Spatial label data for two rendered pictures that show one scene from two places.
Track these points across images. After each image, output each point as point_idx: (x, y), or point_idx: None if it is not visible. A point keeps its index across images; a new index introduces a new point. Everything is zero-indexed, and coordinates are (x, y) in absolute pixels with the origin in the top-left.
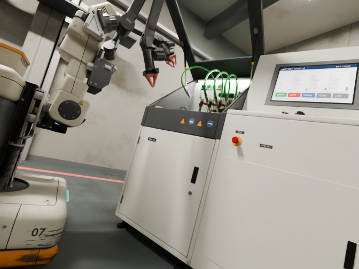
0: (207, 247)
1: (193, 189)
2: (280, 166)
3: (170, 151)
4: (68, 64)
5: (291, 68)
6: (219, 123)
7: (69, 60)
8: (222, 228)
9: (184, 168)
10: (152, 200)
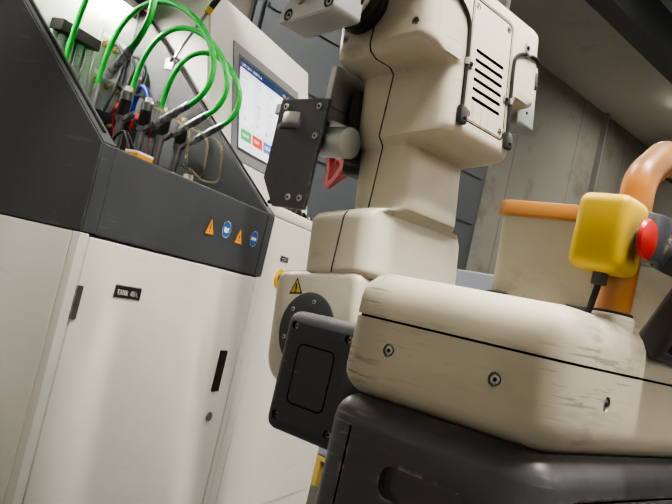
0: (222, 501)
1: (213, 405)
2: None
3: (177, 324)
4: (457, 195)
5: (250, 68)
6: (265, 239)
7: (437, 150)
8: (243, 450)
9: (202, 362)
10: (126, 490)
